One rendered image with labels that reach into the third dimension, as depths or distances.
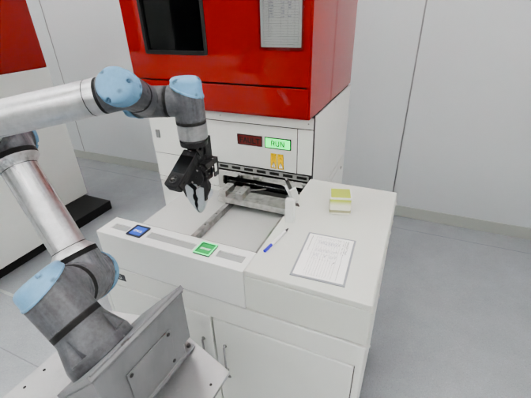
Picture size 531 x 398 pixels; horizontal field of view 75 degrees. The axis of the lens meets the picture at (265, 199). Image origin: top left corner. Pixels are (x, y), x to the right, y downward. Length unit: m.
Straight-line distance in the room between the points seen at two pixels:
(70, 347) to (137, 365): 0.14
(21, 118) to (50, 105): 0.07
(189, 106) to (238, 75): 0.57
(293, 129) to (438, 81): 1.58
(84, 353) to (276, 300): 0.47
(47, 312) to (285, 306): 0.56
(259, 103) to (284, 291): 0.74
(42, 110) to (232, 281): 0.62
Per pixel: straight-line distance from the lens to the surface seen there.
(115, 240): 1.24
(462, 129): 2.89
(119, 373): 0.81
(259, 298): 1.02
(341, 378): 1.14
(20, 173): 1.03
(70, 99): 0.81
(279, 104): 1.35
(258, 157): 1.52
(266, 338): 1.13
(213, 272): 1.04
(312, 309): 0.97
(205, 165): 0.92
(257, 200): 1.47
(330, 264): 0.99
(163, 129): 1.75
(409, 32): 2.76
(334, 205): 1.20
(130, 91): 0.75
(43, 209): 1.00
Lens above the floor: 1.60
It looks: 29 degrees down
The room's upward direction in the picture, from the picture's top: 2 degrees counter-clockwise
